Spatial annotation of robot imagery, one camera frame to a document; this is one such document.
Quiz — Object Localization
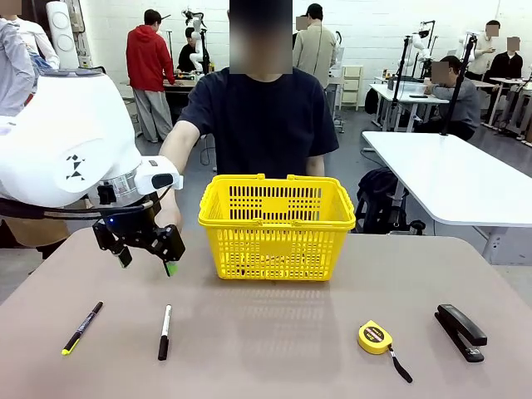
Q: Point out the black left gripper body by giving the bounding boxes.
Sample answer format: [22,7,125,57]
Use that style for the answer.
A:
[91,203,187,264]

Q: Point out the white marker with black cap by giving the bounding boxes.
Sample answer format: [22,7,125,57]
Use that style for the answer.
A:
[157,304,172,362]

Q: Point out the yellow tape measure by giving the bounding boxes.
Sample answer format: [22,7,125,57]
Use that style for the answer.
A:
[357,319,414,384]

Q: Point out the person's right forearm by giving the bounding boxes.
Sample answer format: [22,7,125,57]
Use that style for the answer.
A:
[159,132,195,203]

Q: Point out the person's left forearm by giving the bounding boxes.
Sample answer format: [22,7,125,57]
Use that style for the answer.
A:
[306,155,326,178]

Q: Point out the yellow plastic shopping basket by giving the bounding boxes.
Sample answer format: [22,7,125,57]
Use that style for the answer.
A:
[197,173,357,283]

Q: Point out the person in navy T-shirt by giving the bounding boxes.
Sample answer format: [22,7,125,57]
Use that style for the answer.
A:
[176,0,340,180]

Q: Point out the person in red hoodie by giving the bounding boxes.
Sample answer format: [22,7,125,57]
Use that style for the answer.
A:
[126,8,176,145]

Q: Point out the seated person in black clothes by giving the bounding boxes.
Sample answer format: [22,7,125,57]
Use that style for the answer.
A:
[177,27,204,74]

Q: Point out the person in beige jacket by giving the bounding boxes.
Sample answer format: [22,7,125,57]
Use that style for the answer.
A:
[293,2,338,89]

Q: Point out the seated person in grey top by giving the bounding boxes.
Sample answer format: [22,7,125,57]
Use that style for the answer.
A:
[423,55,483,142]

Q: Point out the standing person in white shirt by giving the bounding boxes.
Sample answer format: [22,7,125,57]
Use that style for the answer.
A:
[465,19,502,80]

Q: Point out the person in black jacket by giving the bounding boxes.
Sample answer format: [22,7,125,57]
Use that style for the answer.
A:
[485,36,524,83]

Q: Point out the person's right hand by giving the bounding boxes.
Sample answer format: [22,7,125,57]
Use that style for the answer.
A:
[156,191,185,232]

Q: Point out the black pen with yellow cap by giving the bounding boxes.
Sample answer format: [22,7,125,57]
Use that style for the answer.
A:
[61,301,104,357]

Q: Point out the figure in orange trousers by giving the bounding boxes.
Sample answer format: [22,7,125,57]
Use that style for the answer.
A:
[18,18,62,71]

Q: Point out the figure in light blue shirt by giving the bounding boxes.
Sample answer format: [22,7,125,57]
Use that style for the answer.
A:
[0,0,38,117]

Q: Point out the white tower air conditioner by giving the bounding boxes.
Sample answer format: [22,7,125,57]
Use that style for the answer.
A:
[45,0,80,70]

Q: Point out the black backpack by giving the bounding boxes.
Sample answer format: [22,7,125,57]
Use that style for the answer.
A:
[356,167,411,234]

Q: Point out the white shelf cart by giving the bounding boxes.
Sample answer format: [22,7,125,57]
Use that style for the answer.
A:
[340,65,365,111]

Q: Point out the large white table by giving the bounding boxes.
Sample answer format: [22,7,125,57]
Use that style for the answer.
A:
[361,131,532,229]

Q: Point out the black stapler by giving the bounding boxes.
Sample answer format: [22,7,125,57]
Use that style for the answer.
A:
[434,303,488,363]

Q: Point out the white background desk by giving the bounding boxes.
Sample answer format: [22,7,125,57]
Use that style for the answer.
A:
[368,82,451,132]

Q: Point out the black tripod pole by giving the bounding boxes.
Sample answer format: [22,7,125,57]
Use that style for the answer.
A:
[441,35,478,136]

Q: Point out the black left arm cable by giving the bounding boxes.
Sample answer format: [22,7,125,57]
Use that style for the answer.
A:
[41,186,174,221]

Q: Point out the black camera stand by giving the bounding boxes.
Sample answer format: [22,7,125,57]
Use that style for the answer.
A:
[392,36,412,120]

